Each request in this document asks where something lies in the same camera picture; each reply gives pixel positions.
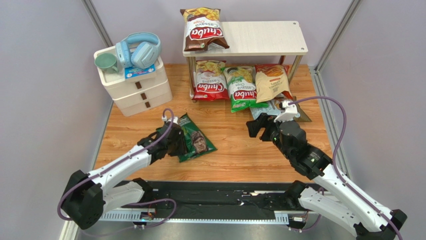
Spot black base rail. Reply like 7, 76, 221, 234
89, 179, 354, 224

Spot green ceramic mug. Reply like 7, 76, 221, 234
94, 52, 120, 74

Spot blue sticker card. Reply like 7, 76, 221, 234
124, 64, 156, 80

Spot dark green chips bag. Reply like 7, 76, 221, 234
150, 113, 217, 162

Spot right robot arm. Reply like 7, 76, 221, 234
246, 113, 408, 240

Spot green Chuba chips bag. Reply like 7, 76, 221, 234
223, 66, 268, 113

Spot cream orange cassava chips bag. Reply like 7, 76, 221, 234
254, 63, 293, 103

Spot red Chuba chips bag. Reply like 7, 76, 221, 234
192, 59, 230, 101

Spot light blue cassava chips bag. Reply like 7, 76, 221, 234
250, 97, 312, 123

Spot brown Chuba chips bag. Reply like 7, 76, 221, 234
180, 7, 230, 52

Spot white two-tier shelf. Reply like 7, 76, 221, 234
182, 21, 308, 98

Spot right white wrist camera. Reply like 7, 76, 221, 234
273, 99, 300, 123

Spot white three-drawer organizer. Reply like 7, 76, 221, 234
97, 57, 173, 117

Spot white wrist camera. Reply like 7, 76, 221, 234
273, 99, 300, 123
161, 115, 180, 128

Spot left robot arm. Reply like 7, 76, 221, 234
57, 122, 187, 230

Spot light blue headphones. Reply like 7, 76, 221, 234
115, 32, 162, 69

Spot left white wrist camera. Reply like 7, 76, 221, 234
161, 115, 180, 128

